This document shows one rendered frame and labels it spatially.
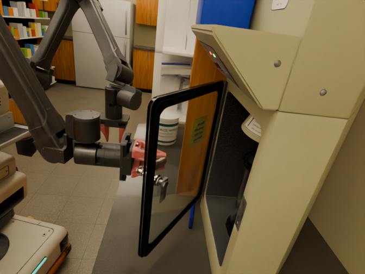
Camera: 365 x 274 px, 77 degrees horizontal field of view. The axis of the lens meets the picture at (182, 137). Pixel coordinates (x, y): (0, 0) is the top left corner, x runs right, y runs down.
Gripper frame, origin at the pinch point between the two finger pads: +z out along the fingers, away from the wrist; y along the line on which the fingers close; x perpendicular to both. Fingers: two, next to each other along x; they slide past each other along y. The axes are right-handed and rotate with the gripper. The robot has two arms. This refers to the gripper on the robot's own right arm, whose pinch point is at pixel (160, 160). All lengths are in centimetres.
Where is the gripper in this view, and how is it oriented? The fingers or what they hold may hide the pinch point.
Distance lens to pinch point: 56.8
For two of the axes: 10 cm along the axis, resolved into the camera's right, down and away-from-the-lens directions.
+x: -0.4, -4.2, 9.1
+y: 1.4, -9.0, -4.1
